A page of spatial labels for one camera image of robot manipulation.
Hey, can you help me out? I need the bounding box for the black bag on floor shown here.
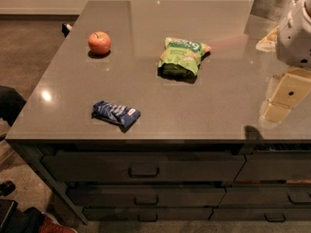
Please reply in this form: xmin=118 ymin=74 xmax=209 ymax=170
xmin=0 ymin=199 xmax=44 ymax=233

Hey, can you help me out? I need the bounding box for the metal box on counter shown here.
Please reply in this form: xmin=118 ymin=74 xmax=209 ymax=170
xmin=250 ymin=0 xmax=288 ymax=21

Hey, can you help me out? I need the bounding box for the bottom left drawer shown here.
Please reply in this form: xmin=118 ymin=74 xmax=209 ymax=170
xmin=83 ymin=207 xmax=213 ymax=222

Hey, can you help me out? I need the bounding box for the blue rxbar wrapper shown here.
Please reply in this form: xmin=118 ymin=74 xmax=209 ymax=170
xmin=91 ymin=101 xmax=141 ymax=128

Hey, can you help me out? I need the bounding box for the middle left drawer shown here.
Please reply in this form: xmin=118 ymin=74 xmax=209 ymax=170
xmin=67 ymin=186 xmax=225 ymax=208

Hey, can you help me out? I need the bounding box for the drawer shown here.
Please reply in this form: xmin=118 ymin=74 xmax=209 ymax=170
xmin=42 ymin=152 xmax=245 ymax=183
xmin=219 ymin=186 xmax=311 ymax=209
xmin=67 ymin=186 xmax=225 ymax=208
xmin=83 ymin=207 xmax=213 ymax=222
xmin=236 ymin=154 xmax=311 ymax=181
xmin=210 ymin=209 xmax=311 ymax=222

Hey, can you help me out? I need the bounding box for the red shoe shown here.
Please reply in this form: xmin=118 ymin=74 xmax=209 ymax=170
xmin=38 ymin=214 xmax=78 ymax=233

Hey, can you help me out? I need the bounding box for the top right drawer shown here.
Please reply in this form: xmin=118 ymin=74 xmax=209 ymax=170
xmin=236 ymin=154 xmax=311 ymax=181

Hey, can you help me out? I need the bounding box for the dark chair at left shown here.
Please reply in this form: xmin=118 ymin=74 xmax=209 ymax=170
xmin=0 ymin=85 xmax=26 ymax=126

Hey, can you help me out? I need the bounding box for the top left drawer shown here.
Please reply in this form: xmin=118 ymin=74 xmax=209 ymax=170
xmin=42 ymin=152 xmax=245 ymax=183

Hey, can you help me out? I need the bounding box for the middle right drawer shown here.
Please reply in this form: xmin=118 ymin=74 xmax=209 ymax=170
xmin=219 ymin=186 xmax=311 ymax=209

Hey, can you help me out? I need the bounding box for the red apple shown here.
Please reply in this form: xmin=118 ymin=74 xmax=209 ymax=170
xmin=87 ymin=31 xmax=111 ymax=55

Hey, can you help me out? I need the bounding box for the black object behind counter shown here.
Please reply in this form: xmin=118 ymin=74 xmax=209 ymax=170
xmin=61 ymin=23 xmax=73 ymax=36

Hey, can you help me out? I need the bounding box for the bottom right drawer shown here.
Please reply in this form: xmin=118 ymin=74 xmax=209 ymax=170
xmin=210 ymin=209 xmax=311 ymax=222

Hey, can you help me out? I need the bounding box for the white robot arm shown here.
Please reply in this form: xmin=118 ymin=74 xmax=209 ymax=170
xmin=257 ymin=0 xmax=311 ymax=123

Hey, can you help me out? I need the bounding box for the green chip bag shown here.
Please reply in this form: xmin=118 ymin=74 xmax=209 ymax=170
xmin=157 ymin=37 xmax=212 ymax=78

